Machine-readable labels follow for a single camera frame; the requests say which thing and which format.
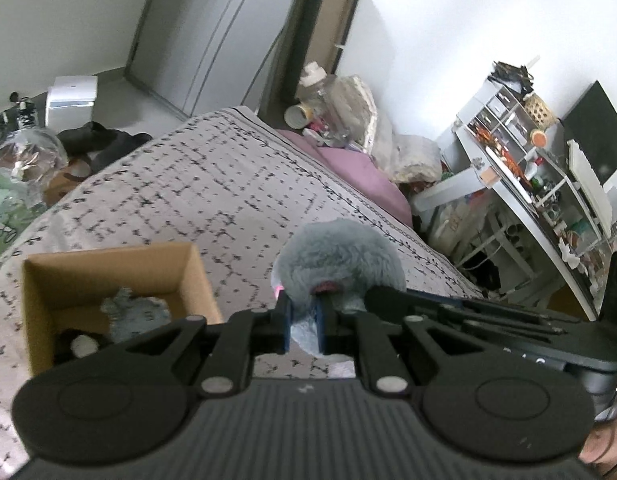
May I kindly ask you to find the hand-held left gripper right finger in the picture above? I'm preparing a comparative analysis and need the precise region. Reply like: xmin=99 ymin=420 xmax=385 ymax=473
xmin=316 ymin=293 xmax=485 ymax=398

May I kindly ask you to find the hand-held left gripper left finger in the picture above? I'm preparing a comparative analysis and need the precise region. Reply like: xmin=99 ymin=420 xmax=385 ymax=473
xmin=119 ymin=292 xmax=292 ymax=399

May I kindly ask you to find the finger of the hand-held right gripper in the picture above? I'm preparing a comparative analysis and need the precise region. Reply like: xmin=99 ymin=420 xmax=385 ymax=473
xmin=436 ymin=307 xmax=563 ymax=342
xmin=363 ymin=285 xmax=544 ymax=327

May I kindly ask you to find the fluffy grey-blue plush ball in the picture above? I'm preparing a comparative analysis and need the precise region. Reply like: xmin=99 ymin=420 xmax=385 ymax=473
xmin=272 ymin=219 xmax=407 ymax=357

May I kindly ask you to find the grey plush toy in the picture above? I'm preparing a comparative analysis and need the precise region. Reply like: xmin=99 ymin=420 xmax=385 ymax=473
xmin=100 ymin=287 xmax=172 ymax=345

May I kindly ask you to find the cardboard box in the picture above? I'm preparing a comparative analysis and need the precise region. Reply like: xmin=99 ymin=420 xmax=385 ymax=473
xmin=20 ymin=242 xmax=225 ymax=377

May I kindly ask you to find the white round soft toy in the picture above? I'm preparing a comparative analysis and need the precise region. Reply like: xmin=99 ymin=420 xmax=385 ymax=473
xmin=71 ymin=335 xmax=99 ymax=358

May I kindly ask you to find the person's right hand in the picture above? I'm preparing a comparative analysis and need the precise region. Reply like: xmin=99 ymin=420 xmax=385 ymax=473
xmin=579 ymin=394 xmax=617 ymax=477

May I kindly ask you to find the white desk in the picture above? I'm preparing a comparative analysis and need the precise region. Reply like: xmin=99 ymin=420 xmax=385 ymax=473
xmin=413 ymin=125 xmax=617 ymax=322

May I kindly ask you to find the pink pillow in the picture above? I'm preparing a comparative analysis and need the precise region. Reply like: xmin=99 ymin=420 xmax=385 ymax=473
xmin=277 ymin=129 xmax=415 ymax=226

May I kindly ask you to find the cream crumpled bedding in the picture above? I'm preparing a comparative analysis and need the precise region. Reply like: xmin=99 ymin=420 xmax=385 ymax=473
xmin=333 ymin=74 xmax=442 ymax=186

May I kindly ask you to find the white keyboard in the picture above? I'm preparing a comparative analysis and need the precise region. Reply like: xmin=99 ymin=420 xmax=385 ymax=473
xmin=567 ymin=139 xmax=615 ymax=217

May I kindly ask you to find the white desk organizer shelf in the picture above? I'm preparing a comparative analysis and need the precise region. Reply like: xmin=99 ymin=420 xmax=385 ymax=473
xmin=455 ymin=77 xmax=617 ymax=273

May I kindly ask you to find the paper cup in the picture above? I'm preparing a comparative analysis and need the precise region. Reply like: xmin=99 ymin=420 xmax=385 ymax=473
xmin=284 ymin=102 xmax=315 ymax=129

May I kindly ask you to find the black monitor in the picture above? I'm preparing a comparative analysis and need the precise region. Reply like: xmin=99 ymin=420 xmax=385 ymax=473
xmin=563 ymin=80 xmax=617 ymax=187

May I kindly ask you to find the woven basket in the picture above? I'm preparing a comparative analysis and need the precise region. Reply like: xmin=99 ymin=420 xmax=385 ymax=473
xmin=523 ymin=93 xmax=558 ymax=130

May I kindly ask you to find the clear jar with white lid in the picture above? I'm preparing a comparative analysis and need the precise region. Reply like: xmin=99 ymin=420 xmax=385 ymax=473
xmin=298 ymin=62 xmax=340 ymax=113

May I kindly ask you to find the black clothing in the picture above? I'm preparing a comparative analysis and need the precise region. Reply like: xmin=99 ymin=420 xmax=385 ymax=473
xmin=57 ymin=121 xmax=154 ymax=172

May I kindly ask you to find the green cloth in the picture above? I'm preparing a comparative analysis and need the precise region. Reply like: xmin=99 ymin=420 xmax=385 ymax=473
xmin=0 ymin=169 xmax=45 ymax=257

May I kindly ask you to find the grey door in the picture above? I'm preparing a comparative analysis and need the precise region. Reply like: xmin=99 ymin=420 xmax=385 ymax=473
xmin=124 ymin=0 xmax=309 ymax=122

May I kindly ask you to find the white air purifier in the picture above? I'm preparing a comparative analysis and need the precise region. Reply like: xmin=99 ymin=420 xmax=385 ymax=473
xmin=44 ymin=75 xmax=98 ymax=129

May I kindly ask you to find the clear plastic bag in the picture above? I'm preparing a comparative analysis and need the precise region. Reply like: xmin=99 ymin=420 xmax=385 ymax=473
xmin=0 ymin=126 xmax=68 ymax=196

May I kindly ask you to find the black camera gear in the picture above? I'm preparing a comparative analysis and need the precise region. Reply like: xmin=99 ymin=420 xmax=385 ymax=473
xmin=0 ymin=91 xmax=36 ymax=131

